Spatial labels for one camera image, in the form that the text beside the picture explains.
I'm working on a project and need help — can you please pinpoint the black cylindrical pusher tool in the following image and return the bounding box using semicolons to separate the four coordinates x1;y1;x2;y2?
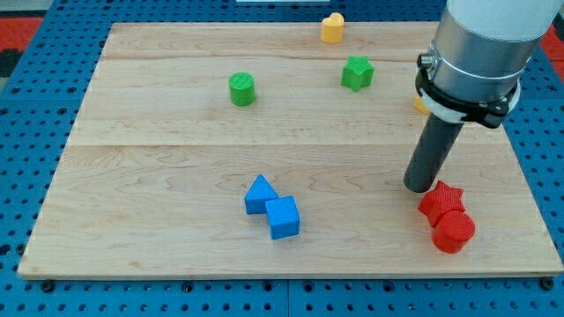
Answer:
403;114;464;193

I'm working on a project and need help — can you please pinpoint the yellow hexagon block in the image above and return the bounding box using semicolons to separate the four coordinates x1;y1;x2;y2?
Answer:
413;96;431;114

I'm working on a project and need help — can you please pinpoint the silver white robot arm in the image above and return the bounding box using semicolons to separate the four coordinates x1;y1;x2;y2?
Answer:
404;0;563;193

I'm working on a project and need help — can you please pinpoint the red star block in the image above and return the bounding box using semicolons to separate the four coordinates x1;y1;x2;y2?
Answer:
418;181;465;228

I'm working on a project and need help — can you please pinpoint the red cylinder block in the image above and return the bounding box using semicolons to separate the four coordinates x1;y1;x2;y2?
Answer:
432;210;476;254

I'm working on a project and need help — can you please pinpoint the green star block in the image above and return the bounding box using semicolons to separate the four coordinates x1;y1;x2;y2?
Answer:
341;55;375;92

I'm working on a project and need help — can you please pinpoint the blue cube block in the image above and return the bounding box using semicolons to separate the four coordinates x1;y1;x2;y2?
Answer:
265;195;301;240

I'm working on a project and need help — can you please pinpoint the yellow heart block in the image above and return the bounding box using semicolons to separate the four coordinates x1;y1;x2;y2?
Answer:
320;12;345;44

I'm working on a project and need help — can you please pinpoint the blue triangle block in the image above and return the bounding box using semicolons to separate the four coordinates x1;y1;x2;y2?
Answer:
244;174;278;215

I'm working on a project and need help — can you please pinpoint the green cylinder block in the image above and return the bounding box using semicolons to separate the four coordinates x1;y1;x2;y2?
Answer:
228;72;256;107

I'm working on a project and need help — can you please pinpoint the light wooden board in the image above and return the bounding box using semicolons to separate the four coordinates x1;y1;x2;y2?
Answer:
18;22;563;280

